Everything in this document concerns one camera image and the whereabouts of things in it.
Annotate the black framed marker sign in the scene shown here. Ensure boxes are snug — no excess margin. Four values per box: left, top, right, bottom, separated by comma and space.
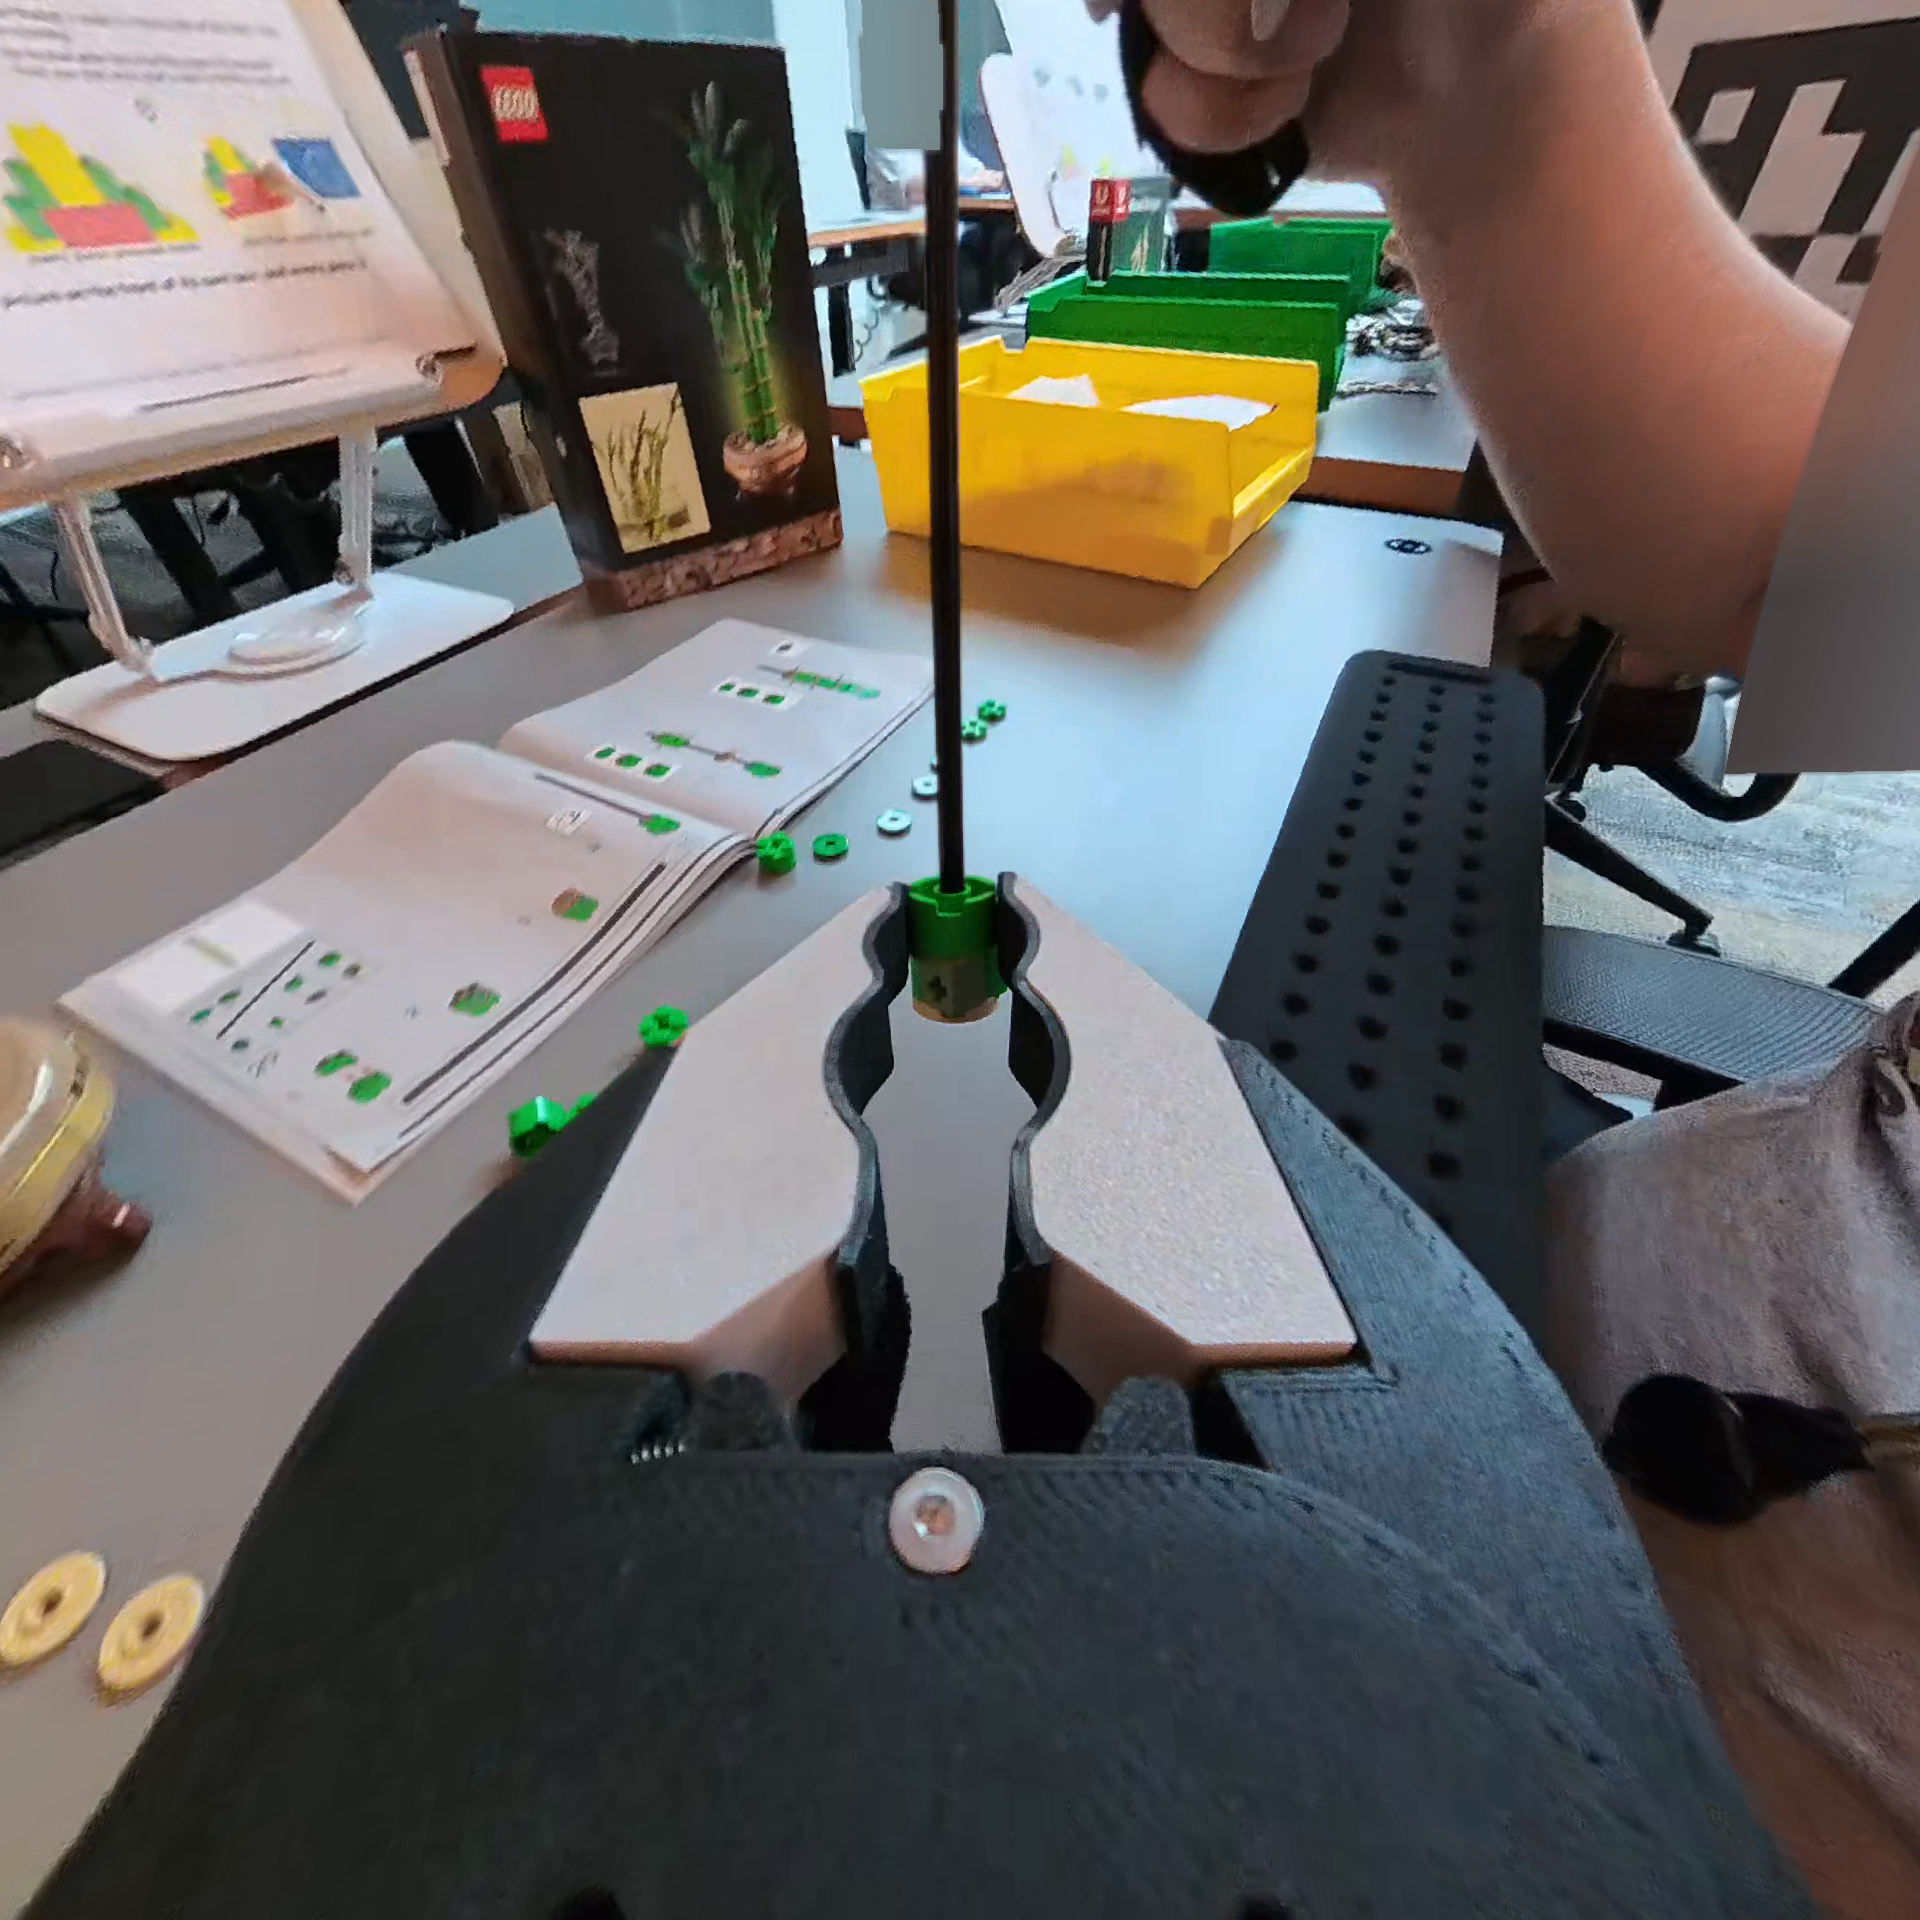
1641, 0, 1920, 324

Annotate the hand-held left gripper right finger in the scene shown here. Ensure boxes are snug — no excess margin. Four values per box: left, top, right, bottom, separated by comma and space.
983, 878, 1361, 1448

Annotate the yellow plastic bin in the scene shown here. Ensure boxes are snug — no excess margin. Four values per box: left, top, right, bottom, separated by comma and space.
858, 334, 1321, 589

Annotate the cluster of green round bricks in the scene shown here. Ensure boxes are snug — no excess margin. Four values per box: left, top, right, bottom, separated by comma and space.
508, 1005, 692, 1157

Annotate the thin black axle rod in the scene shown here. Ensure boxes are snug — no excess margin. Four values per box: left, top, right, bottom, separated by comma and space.
928, 0, 969, 886

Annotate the person's grey printed shirt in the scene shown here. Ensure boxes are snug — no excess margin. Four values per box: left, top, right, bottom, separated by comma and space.
1546, 989, 1920, 1920

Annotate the open instruction booklet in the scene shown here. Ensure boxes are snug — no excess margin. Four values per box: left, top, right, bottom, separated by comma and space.
59, 616, 935, 1203

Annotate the small dark green box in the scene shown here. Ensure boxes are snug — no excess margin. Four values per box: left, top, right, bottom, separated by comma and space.
1089, 172, 1172, 278

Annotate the green bamboo stalk segment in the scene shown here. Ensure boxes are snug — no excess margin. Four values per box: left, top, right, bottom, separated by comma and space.
904, 874, 1008, 1029

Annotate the black bamboo toy set box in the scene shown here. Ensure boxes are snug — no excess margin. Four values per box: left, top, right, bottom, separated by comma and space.
404, 29, 845, 614

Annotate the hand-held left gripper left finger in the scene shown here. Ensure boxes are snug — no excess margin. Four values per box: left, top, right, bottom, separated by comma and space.
529, 884, 917, 1448

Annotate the document stand with instruction sheet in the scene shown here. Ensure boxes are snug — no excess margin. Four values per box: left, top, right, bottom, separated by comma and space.
0, 0, 519, 768

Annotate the tan round toy pot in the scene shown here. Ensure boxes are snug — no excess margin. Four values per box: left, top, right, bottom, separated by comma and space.
0, 1018, 153, 1298

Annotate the person's right forearm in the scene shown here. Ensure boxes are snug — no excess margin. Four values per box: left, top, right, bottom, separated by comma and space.
1319, 0, 1853, 676

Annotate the green plastic bin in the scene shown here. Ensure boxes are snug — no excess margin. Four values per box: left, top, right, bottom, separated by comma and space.
1207, 218, 1396, 301
1024, 269, 1361, 407

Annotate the background document stand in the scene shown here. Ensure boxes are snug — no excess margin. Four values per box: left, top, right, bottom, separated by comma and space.
983, 45, 1163, 226

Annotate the black mesh office chair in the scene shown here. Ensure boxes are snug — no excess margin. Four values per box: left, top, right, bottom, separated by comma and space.
1499, 599, 1920, 1096

